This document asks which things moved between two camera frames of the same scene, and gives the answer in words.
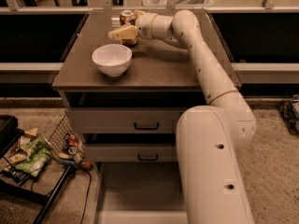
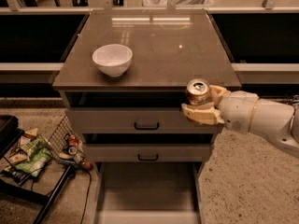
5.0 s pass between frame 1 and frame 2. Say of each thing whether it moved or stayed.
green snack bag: stayed
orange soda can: moved
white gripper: moved
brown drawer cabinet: stayed
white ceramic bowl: stayed
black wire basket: stayed
